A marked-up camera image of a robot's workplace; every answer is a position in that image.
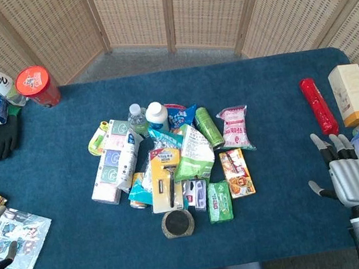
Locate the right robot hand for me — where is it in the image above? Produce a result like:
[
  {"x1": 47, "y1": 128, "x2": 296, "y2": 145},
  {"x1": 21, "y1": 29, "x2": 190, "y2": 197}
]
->
[{"x1": 302, "y1": 126, "x2": 359, "y2": 214}]

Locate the yellow razor blister pack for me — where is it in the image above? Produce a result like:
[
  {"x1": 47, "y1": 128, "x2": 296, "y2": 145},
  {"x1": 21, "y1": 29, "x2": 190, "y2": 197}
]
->
[{"x1": 144, "y1": 145, "x2": 191, "y2": 215}]

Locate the green gum pack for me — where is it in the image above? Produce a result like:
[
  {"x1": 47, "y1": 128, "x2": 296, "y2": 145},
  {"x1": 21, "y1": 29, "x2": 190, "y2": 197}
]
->
[{"x1": 204, "y1": 179, "x2": 237, "y2": 225}]

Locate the clear plastic packet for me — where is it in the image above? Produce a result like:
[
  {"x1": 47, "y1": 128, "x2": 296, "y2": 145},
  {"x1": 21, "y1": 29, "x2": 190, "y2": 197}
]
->
[{"x1": 0, "y1": 201, "x2": 59, "y2": 269}]

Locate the clear purple stapler box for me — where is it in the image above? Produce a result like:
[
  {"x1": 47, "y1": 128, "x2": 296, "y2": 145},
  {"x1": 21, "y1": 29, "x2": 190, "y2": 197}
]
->
[{"x1": 191, "y1": 177, "x2": 211, "y2": 213}]

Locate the white milk bottle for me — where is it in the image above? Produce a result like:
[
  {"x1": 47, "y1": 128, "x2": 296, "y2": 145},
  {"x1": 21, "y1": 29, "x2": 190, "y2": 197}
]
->
[{"x1": 143, "y1": 99, "x2": 172, "y2": 136}]

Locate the yellow green small packet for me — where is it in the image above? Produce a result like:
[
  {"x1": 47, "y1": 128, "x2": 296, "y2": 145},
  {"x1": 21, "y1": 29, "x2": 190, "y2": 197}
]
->
[{"x1": 84, "y1": 120, "x2": 113, "y2": 157}]

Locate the glass jar black lid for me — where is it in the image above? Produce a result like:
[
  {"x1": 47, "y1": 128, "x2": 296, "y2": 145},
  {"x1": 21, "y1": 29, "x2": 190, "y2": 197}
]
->
[{"x1": 159, "y1": 207, "x2": 196, "y2": 241}]

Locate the green white snack bag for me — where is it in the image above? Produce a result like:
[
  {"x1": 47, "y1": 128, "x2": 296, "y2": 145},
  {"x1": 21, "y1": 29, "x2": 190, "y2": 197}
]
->
[{"x1": 166, "y1": 119, "x2": 218, "y2": 184}]

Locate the red tube package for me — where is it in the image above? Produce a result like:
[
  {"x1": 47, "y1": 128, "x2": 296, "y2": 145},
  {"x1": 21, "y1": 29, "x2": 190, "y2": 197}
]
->
[{"x1": 297, "y1": 74, "x2": 340, "y2": 140}]

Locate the pink white bag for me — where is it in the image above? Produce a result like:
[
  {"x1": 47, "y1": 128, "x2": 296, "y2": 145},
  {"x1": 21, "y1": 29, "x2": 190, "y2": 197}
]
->
[{"x1": 214, "y1": 103, "x2": 257, "y2": 157}]

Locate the teal white wipes packet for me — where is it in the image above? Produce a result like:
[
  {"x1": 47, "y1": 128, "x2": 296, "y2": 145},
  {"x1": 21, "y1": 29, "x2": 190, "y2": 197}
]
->
[{"x1": 125, "y1": 170, "x2": 158, "y2": 210}]

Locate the yellow curry box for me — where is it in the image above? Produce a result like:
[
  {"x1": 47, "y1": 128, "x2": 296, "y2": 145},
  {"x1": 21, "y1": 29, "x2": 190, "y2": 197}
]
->
[{"x1": 218, "y1": 146, "x2": 257, "y2": 201}]

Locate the blue snack bag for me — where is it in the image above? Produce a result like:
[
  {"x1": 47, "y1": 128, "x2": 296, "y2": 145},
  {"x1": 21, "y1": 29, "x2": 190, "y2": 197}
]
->
[{"x1": 164, "y1": 100, "x2": 201, "y2": 134}]

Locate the green spray can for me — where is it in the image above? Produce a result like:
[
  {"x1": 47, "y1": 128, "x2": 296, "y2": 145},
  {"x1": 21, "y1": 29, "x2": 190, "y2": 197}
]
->
[{"x1": 193, "y1": 104, "x2": 226, "y2": 153}]

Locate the pastel tissue pack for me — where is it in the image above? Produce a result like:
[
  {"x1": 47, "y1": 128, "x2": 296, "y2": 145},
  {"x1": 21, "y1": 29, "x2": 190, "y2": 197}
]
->
[{"x1": 80, "y1": 116, "x2": 143, "y2": 208}]

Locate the clear water bottle white cap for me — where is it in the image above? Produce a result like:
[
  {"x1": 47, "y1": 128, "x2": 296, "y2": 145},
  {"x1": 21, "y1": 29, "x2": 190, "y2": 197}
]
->
[{"x1": 124, "y1": 101, "x2": 151, "y2": 140}]

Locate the white orange carton box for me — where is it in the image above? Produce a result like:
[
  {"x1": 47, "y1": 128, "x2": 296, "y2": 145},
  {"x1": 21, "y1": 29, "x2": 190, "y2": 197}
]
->
[{"x1": 326, "y1": 62, "x2": 359, "y2": 130}]

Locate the orange drink can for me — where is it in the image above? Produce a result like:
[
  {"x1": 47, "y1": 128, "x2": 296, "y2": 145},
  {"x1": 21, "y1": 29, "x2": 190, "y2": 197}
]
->
[{"x1": 128, "y1": 195, "x2": 149, "y2": 211}]

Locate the black work glove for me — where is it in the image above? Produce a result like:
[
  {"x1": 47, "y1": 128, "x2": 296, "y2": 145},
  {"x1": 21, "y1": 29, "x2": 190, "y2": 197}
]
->
[{"x1": 0, "y1": 102, "x2": 30, "y2": 162}]

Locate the woven bamboo folding screen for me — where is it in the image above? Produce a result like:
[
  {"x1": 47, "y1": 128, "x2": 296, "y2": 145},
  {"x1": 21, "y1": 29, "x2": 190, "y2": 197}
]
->
[{"x1": 0, "y1": 0, "x2": 359, "y2": 165}]

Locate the teal plastic snack packet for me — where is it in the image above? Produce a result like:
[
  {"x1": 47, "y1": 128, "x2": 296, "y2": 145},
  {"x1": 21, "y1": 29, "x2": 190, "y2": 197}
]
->
[{"x1": 148, "y1": 123, "x2": 186, "y2": 153}]

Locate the red lidded noodle cup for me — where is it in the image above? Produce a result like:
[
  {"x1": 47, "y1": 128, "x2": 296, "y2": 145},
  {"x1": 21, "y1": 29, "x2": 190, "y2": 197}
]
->
[{"x1": 11, "y1": 62, "x2": 64, "y2": 113}]

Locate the white blue refill pouch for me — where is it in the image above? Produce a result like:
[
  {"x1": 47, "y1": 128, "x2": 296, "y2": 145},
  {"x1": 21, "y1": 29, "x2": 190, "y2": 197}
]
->
[{"x1": 108, "y1": 127, "x2": 152, "y2": 196}]

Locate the white red staples card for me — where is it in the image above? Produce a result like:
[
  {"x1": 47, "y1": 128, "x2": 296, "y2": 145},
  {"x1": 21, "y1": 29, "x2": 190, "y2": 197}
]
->
[{"x1": 181, "y1": 179, "x2": 199, "y2": 209}]

